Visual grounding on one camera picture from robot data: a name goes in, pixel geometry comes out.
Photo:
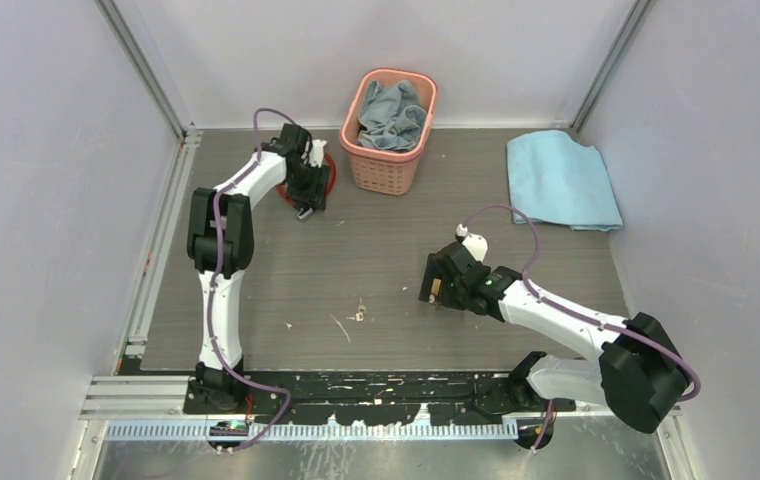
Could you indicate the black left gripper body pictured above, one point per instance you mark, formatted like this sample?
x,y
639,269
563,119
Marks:
x,y
309,185

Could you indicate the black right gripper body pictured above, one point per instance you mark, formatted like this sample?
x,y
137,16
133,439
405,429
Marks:
x,y
451,293

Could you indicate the red cable lock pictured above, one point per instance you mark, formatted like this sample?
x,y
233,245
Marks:
x,y
302,216

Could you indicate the silver padlock key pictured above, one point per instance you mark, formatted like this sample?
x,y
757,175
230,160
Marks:
x,y
359,315

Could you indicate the brass padlock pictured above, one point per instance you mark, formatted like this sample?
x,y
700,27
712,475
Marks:
x,y
430,289

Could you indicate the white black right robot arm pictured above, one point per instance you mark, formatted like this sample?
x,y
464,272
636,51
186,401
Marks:
x,y
629,365

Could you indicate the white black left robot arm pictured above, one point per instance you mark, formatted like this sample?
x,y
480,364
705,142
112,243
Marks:
x,y
221,245

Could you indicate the pink plastic basket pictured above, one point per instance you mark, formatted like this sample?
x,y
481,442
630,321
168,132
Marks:
x,y
379,171

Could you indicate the grey cloth in basket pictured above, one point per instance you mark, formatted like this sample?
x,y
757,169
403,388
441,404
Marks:
x,y
391,118

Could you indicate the light blue folded towel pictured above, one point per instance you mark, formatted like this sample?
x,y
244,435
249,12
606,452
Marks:
x,y
554,179

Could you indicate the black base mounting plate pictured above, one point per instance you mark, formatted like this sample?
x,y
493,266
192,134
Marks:
x,y
370,398

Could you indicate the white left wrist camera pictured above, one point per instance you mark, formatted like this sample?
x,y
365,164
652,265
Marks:
x,y
317,153

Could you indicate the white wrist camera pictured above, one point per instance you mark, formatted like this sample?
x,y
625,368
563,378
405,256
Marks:
x,y
317,153
476,244

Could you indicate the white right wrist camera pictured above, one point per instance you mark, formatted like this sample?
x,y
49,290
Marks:
x,y
476,244

